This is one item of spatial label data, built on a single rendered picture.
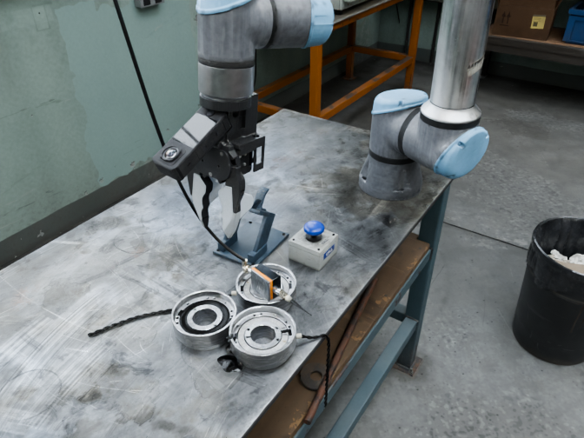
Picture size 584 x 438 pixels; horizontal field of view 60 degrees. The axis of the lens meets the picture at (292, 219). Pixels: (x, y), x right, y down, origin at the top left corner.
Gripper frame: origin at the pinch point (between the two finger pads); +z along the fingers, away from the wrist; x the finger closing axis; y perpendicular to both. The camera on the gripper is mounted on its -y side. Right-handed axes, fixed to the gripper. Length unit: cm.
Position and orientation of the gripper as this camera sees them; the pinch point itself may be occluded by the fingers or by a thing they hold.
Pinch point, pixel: (214, 226)
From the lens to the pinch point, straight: 78.8
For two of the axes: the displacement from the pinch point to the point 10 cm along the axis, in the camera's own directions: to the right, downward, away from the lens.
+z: -0.8, 8.8, 4.8
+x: -8.2, -3.3, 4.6
